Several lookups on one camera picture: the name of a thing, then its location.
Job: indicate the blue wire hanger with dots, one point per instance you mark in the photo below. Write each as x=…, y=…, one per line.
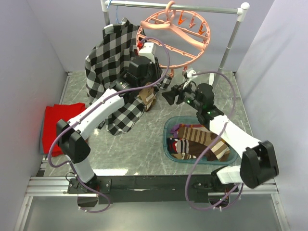
x=116, y=11

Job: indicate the brown striped sock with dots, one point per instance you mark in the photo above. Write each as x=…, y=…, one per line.
x=188, y=142

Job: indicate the black base beam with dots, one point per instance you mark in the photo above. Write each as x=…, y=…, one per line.
x=123, y=189

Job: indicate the metal clothes rack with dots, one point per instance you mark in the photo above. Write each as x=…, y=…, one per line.
x=240, y=12

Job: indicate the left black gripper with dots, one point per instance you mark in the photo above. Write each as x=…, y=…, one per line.
x=158, y=71

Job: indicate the pink round clip hanger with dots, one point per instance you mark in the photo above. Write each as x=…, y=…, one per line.
x=186, y=35

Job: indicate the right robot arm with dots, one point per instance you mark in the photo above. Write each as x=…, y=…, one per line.
x=258, y=158

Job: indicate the teal plastic basket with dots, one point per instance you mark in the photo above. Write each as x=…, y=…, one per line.
x=188, y=120

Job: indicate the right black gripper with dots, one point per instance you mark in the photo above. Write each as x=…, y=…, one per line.
x=176, y=91

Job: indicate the beige striped sock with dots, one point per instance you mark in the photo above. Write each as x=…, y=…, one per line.
x=148, y=97

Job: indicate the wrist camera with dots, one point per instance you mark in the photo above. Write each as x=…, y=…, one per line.
x=189, y=75
x=148, y=51

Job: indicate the black white checkered shirt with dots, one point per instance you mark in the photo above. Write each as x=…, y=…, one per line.
x=106, y=62

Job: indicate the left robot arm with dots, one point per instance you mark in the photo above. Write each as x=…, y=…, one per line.
x=143, y=73

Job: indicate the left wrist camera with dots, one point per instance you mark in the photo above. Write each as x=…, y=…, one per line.
x=148, y=51

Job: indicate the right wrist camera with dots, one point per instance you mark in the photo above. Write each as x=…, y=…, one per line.
x=189, y=75

